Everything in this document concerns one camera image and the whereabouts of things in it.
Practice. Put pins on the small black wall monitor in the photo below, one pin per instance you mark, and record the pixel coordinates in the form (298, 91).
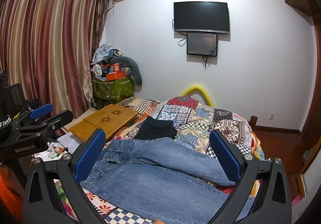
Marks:
(203, 44)

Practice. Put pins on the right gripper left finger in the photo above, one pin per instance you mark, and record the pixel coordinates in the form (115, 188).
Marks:
(76, 169)

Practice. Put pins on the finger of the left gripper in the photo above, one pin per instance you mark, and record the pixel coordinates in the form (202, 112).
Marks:
(54, 123)
(41, 111)

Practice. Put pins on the black wall television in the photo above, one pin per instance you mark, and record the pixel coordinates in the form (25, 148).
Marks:
(196, 16)

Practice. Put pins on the striped satin curtain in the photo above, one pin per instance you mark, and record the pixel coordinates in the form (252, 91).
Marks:
(47, 48)

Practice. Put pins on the black folded garment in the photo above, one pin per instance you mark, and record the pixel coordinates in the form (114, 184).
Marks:
(152, 129)

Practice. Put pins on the white papers pile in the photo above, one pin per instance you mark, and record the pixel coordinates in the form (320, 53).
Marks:
(67, 143)

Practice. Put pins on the green fabric storage bag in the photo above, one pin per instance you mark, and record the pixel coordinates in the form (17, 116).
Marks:
(111, 92)

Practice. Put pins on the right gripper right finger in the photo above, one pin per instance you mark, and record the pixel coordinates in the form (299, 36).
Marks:
(239, 170)

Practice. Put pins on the light blue clothes heap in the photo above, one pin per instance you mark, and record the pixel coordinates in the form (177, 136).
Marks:
(101, 52)

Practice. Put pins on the patchwork patterned quilt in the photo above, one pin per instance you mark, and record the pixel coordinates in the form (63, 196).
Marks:
(193, 122)

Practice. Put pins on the blue denim jeans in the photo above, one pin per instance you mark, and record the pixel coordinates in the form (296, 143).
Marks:
(159, 179)

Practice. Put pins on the orange box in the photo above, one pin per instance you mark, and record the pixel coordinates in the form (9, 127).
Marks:
(115, 76)

